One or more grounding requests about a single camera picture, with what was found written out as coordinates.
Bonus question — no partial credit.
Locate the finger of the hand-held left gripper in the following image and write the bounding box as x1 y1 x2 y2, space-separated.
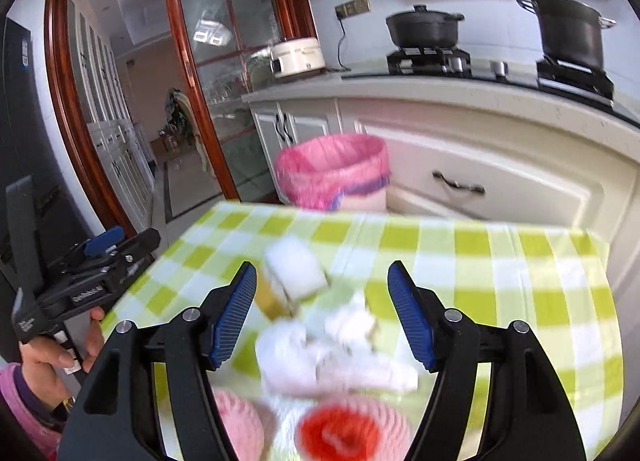
47 226 127 277
70 228 162 292

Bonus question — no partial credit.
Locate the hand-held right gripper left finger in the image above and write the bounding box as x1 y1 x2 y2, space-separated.
57 261 258 461

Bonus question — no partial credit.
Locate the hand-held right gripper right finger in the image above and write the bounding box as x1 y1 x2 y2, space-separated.
387 260 588 461

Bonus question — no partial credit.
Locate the brown cardboard piece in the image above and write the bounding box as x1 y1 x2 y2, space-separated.
255 271 297 322

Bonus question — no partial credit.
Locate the small white tissue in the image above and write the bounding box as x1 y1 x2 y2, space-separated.
320 291 420 396

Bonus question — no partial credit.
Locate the white foam wrap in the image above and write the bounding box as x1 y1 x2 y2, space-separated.
262 236 331 302

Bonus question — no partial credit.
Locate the pink foam fruit net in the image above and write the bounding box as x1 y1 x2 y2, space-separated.
212 388 278 461

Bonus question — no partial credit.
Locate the pink foam net red insert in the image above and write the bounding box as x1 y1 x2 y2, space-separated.
295 393 413 461

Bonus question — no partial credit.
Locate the white bin with pink bag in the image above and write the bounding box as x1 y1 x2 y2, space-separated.
274 135 391 214

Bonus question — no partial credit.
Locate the person's left forearm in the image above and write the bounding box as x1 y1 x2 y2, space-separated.
0 361 71 459

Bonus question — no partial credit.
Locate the person's left hand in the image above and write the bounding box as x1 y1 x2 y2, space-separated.
20 306 106 409

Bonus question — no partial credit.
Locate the green checked tablecloth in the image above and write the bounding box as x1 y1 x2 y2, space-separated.
105 201 623 461

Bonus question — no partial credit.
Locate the white hallway cabinet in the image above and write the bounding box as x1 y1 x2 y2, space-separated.
67 0 156 232

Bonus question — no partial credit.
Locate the brown cardboard box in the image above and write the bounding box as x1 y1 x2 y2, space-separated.
152 128 182 162

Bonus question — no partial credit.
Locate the dark refrigerator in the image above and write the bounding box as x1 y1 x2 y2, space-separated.
0 14 116 367

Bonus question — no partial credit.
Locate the white dining chair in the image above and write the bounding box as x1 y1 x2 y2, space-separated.
177 91 217 177

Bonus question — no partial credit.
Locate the dark patterned garment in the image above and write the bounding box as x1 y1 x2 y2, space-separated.
165 88 188 137

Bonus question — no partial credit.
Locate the white drawer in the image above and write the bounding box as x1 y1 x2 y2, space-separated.
357 126 621 237

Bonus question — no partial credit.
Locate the white kitchen base cabinet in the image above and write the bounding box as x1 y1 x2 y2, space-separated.
242 86 640 252

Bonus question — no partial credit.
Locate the sliding glass door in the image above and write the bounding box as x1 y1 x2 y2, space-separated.
160 0 321 202

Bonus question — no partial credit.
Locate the white rice cooker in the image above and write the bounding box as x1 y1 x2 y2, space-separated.
269 37 327 79

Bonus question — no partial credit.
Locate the black glass gas hob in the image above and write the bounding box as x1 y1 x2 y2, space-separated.
342 44 640 129

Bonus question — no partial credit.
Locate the black casserole pot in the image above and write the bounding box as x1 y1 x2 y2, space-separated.
385 4 466 49

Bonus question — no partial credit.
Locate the steel stockpot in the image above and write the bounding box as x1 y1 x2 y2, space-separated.
516 0 617 69

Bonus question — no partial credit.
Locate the red wooden door frame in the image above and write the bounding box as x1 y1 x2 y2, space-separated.
44 0 241 242

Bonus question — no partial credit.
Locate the black power cable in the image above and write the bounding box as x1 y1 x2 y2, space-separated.
336 16 353 73

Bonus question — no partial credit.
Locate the wall socket panel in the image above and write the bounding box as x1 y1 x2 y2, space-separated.
334 0 371 18

